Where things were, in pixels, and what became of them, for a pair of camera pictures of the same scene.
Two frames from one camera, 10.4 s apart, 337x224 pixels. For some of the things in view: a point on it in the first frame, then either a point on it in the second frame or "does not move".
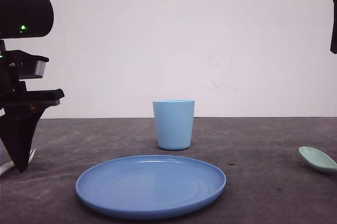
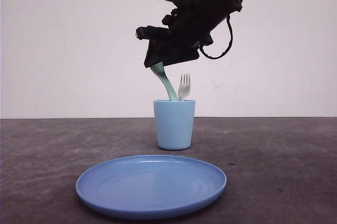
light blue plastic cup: x=174 y=120 does not move
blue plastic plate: x=149 y=186 does not move
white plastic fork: x=6 y=165 to x=184 y=87
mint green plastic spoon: x=318 y=159 to x=158 y=69
